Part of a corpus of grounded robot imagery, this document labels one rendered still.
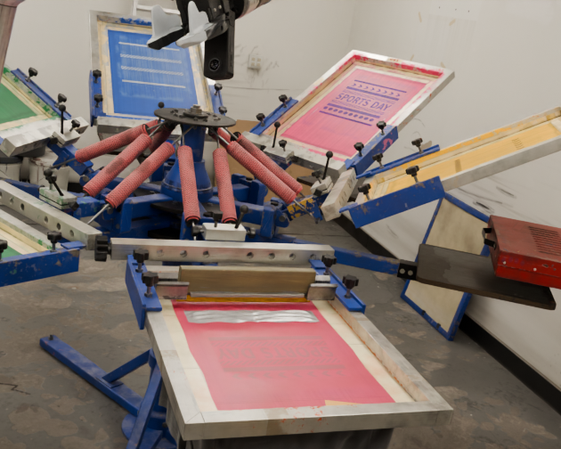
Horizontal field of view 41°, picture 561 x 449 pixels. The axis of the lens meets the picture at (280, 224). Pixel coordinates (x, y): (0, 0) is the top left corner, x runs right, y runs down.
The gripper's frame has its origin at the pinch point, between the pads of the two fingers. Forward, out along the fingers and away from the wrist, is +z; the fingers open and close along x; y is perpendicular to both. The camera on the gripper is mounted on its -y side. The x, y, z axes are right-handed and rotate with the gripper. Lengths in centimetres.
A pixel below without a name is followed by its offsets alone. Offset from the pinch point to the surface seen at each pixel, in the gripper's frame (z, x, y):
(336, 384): -27, 3, -86
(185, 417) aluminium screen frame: 8, -12, -68
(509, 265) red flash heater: -116, 24, -109
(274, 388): -16, -7, -81
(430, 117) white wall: -368, -73, -158
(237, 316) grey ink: -42, -31, -83
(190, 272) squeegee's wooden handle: -43, -43, -71
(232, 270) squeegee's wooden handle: -50, -35, -74
